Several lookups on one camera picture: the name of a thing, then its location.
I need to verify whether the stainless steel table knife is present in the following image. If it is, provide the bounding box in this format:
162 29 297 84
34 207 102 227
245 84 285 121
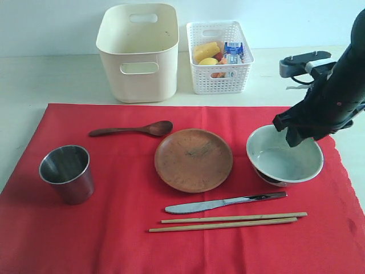
165 191 287 214

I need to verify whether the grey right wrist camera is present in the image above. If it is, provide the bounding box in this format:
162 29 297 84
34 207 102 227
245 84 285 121
279 51 336 78

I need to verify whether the red sausage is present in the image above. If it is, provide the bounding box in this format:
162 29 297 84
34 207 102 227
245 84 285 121
213 52 223 62

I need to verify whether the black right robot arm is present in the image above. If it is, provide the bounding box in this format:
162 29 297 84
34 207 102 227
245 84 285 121
273 11 364 147

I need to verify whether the upper bamboo chopstick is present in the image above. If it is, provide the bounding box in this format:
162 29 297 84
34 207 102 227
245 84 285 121
161 212 308 224

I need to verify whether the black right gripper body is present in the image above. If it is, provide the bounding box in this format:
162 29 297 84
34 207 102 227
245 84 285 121
297 48 364 140

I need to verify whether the stainless steel cup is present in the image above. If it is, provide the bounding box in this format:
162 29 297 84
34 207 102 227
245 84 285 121
38 145 95 205

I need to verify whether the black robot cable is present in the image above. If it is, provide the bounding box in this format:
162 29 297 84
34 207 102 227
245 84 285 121
286 72 314 91

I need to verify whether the dark wooden spoon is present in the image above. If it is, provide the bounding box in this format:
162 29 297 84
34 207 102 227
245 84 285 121
88 120 173 137

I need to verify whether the orange fried chicken piece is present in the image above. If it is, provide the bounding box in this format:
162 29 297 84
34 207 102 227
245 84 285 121
211 58 228 78

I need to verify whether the white perforated plastic basket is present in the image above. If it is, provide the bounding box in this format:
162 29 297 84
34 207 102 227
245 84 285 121
186 21 254 95

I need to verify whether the red table cloth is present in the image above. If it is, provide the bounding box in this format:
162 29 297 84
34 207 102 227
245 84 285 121
1 104 364 273

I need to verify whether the bamboo chopstick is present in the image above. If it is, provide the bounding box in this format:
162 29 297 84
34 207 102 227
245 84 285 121
161 212 308 224
148 217 298 232

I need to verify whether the yellow lemon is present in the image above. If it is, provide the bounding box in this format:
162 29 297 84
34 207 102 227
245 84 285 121
198 57 218 66

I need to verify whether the yellow cheese wedge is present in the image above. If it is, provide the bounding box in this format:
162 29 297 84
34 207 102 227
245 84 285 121
193 42 220 63

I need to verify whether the brown wooden plate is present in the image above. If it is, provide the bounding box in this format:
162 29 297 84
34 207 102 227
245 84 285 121
155 128 233 193

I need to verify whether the lower bamboo chopstick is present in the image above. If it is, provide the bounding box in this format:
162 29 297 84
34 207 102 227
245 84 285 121
148 217 298 232

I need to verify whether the cream plastic tub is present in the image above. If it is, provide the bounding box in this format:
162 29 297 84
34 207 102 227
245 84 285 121
96 3 179 103

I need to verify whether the blue white milk carton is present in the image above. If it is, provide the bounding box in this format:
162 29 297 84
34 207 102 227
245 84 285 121
223 42 244 70

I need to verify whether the pale green ceramic bowl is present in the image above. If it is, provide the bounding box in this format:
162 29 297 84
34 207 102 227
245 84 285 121
246 125 324 187

